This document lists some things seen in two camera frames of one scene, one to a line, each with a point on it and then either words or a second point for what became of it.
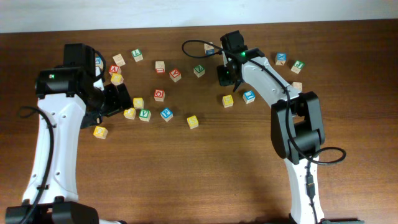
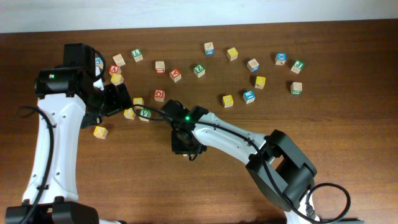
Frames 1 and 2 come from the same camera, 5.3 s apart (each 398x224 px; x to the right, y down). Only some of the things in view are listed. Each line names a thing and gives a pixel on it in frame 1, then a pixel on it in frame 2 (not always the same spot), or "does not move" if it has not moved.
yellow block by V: (129, 113) does not move
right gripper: (223, 78) -> (176, 145)
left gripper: (117, 103) does not move
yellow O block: (100, 132) does not move
